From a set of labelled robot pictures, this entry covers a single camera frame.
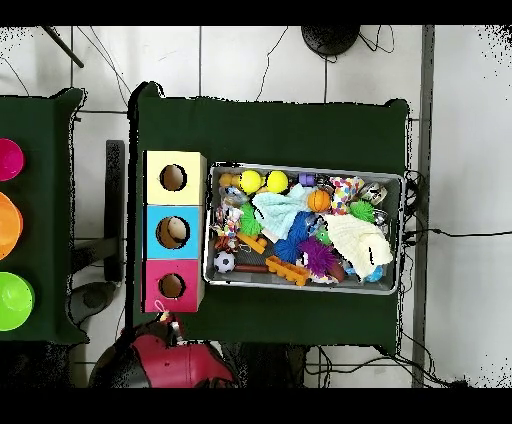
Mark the black round stand base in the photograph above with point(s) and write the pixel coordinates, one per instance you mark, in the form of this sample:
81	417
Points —
330	40

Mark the colourful polka dot cloth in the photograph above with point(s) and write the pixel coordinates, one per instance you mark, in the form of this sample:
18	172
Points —
228	224
346	194

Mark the wooden box with three holes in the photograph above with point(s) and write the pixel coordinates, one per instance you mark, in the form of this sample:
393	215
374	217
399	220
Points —
192	192

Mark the dark green tablecloth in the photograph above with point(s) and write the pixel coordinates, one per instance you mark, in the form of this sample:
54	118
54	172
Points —
280	132

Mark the yellow tennis ball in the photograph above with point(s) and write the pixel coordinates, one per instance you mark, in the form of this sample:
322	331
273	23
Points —
250	181

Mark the green plastic bowl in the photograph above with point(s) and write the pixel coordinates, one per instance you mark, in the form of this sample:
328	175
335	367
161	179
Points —
14	302

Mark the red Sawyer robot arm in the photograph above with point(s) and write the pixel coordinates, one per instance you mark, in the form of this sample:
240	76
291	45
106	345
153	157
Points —
180	364

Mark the shallow mesh bin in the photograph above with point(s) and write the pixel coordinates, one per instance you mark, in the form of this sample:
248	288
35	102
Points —
394	276

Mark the dark grey rounded base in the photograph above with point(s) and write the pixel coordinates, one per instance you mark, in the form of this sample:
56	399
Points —
94	298

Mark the cream knitted cloth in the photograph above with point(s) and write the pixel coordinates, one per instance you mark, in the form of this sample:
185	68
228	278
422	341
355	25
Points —
356	236

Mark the pink plastic bowl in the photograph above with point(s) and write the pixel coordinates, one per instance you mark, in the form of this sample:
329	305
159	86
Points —
10	160

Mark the small soccer ball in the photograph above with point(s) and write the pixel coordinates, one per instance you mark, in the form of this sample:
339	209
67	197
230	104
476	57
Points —
224	262

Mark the purple spiky toy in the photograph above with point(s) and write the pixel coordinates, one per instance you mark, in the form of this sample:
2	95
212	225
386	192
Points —
318	256

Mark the orange plastic bowl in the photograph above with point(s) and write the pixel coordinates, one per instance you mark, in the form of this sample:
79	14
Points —
8	226

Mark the black pole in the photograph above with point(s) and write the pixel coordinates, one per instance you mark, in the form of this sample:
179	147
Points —
64	46

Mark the mint green cloth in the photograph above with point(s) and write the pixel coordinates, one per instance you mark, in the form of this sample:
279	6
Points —
280	212

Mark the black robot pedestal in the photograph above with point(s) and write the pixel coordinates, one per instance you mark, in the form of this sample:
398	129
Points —
276	368

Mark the dark green cloth side table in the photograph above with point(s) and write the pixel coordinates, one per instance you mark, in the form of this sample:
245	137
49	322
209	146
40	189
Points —
44	224

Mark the orange toy brick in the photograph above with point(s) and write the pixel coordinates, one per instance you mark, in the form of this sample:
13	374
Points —
290	272

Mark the smooth yellow ball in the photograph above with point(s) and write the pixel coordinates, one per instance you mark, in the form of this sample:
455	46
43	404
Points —
276	181

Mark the black upright panel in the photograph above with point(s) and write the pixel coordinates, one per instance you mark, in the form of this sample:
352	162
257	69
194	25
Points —
114	200

